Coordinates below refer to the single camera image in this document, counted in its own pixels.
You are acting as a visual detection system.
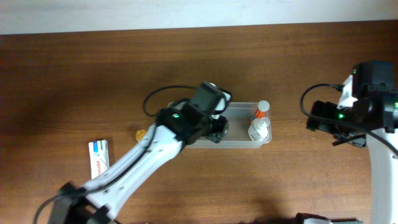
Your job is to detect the clear plastic container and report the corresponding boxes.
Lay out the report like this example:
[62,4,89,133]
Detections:
[187,102,272,149]

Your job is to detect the white squeeze bottle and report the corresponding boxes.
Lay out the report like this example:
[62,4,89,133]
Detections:
[248,117,271,142]

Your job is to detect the orange tube white cap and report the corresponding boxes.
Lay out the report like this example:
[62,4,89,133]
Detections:
[251,100,271,122]

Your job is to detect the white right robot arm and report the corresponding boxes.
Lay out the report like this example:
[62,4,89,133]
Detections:
[300,94,397,223]

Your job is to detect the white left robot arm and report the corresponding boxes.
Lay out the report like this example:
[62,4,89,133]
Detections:
[49,102,228,223]

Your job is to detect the gold lid balm jar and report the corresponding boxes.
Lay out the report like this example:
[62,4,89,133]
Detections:
[135,129,147,142]

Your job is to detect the white medicine box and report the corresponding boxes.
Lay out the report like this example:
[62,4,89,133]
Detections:
[88,139,110,179]

